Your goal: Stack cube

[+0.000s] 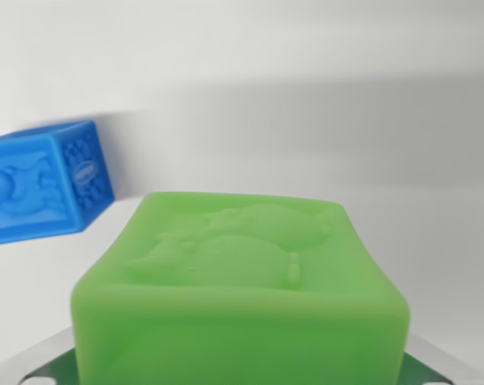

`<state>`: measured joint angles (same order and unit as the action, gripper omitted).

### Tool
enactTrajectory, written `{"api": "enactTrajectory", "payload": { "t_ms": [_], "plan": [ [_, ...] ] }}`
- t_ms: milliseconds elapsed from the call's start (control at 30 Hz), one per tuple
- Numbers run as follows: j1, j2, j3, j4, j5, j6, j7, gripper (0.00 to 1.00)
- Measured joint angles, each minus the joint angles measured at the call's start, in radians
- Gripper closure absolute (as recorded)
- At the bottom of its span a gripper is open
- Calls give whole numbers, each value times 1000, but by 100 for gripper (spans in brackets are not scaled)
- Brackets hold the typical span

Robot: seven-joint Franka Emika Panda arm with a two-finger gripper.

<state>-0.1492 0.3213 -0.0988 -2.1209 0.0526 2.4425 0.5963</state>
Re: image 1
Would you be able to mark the blue embossed cube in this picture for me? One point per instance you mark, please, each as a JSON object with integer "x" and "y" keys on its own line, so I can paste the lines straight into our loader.
{"x": 29, "y": 184}

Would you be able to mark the green embossed cube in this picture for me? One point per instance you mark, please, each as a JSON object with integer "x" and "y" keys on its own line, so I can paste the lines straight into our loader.
{"x": 241, "y": 305}

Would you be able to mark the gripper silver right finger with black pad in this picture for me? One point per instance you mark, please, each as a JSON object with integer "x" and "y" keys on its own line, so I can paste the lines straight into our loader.
{"x": 430, "y": 367}

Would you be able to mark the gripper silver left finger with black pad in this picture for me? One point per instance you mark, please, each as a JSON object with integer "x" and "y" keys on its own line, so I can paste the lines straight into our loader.
{"x": 45, "y": 365}

